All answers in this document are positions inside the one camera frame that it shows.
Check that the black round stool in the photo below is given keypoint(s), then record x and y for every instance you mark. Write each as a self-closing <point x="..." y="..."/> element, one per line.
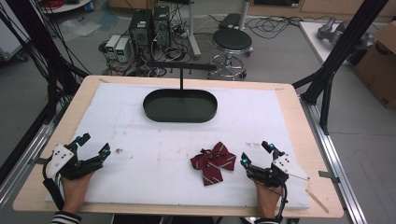
<point x="232" y="39"/>

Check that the aluminium rail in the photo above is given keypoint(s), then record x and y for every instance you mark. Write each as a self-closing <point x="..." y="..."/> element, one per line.
<point x="337" y="161"/>
<point x="25" y="155"/>

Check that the thin wooden stick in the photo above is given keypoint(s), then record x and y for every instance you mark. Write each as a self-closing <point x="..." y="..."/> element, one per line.
<point x="317" y="201"/>

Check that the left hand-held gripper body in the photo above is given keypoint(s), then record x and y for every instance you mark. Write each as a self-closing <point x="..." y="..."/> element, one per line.
<point x="62" y="157"/>

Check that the person's right hand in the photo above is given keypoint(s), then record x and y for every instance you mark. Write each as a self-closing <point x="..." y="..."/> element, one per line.
<point x="267" y="199"/>

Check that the cardboard box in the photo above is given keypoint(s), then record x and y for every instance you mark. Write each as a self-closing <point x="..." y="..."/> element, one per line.
<point x="378" y="68"/>

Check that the red striped bow tie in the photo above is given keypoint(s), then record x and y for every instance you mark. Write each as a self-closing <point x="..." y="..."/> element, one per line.
<point x="213" y="163"/>

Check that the clear plastic sheet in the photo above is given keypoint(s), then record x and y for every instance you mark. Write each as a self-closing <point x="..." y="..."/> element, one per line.
<point x="79" y="28"/>

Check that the white table leg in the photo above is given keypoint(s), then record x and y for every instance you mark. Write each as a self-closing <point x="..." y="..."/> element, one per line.
<point x="193" y="34"/>
<point x="243" y="14"/>

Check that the black stand with oval tray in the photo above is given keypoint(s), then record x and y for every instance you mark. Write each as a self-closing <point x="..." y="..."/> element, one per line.
<point x="180" y="107"/>

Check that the grey robot part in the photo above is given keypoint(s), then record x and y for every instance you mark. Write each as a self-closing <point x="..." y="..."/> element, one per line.
<point x="331" y="29"/>

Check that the flat black box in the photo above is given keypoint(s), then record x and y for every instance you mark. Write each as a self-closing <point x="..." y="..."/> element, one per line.
<point x="229" y="21"/>

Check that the white power supply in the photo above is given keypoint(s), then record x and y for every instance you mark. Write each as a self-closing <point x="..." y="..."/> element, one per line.
<point x="112" y="46"/>
<point x="122" y="49"/>

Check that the round white table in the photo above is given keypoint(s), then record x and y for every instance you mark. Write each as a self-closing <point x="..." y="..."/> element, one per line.
<point x="67" y="6"/>

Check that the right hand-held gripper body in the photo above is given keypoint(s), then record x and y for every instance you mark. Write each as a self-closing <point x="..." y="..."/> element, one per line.
<point x="288" y="165"/>

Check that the person's left hand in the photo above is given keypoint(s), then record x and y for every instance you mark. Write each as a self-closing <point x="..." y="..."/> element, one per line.
<point x="73" y="194"/>

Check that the black metal frame post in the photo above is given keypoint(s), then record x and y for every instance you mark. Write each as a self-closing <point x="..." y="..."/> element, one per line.
<point x="345" y="43"/>

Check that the white foam mat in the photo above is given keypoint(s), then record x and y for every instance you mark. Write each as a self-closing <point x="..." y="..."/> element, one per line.
<point x="162" y="149"/>

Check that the grey tape strip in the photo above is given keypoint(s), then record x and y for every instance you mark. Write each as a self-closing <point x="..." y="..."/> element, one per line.
<point x="329" y="176"/>
<point x="39" y="161"/>

